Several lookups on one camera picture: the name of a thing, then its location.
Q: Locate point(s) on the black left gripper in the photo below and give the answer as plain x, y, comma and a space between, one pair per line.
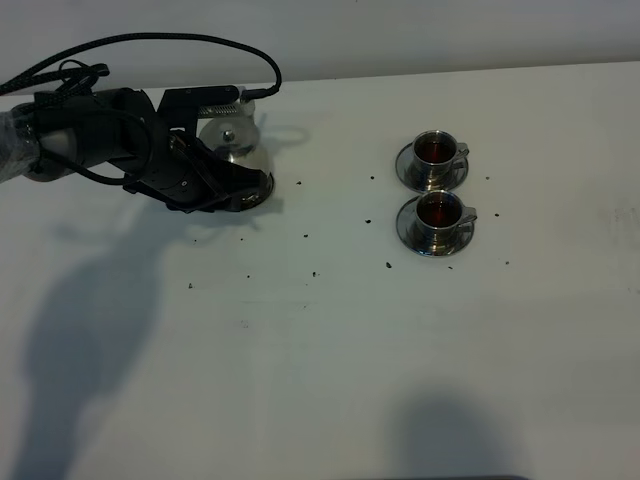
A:
157, 150

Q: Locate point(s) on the stainless steel teapot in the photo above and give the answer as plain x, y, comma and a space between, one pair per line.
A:
235, 132

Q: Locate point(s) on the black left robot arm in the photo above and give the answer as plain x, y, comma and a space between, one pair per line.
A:
53, 142

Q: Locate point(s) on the round steel teapot tray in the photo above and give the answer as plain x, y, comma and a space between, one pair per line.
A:
256, 192

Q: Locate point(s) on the near stainless steel saucer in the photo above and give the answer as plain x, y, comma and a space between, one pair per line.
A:
422, 244

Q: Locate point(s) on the stainless steel saucer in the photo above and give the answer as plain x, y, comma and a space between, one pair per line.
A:
422, 244
421, 176

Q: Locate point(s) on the far stainless steel teacup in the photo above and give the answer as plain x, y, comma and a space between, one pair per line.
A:
436, 153

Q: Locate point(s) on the stainless steel teacup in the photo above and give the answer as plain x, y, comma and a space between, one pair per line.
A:
439, 214
436, 153

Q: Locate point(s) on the near stainless steel teacup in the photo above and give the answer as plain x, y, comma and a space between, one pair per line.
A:
439, 214

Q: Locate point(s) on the far stainless steel saucer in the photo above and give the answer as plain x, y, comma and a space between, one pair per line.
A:
421, 176

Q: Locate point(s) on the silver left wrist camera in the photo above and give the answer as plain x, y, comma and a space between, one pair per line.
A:
225, 102

